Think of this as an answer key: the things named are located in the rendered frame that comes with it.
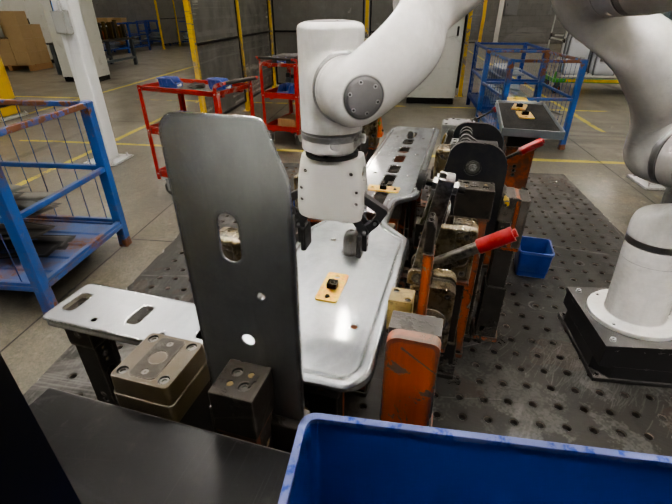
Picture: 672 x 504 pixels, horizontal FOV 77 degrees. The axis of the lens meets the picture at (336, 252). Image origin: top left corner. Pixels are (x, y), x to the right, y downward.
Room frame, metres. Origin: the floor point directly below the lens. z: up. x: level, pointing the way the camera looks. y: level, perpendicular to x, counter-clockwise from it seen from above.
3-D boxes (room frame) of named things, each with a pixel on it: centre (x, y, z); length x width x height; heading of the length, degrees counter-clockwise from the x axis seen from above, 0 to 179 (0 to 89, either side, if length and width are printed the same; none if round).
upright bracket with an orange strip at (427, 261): (0.45, -0.11, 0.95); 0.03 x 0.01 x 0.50; 164
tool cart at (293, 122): (5.22, 0.52, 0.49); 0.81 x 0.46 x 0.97; 161
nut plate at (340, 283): (0.59, 0.01, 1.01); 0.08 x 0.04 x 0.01; 164
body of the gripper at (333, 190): (0.59, 0.01, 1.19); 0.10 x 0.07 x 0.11; 74
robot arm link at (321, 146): (0.59, 0.00, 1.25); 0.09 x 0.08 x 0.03; 74
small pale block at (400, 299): (0.48, -0.09, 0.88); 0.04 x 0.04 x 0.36; 74
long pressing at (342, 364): (1.06, -0.12, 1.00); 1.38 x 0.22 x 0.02; 164
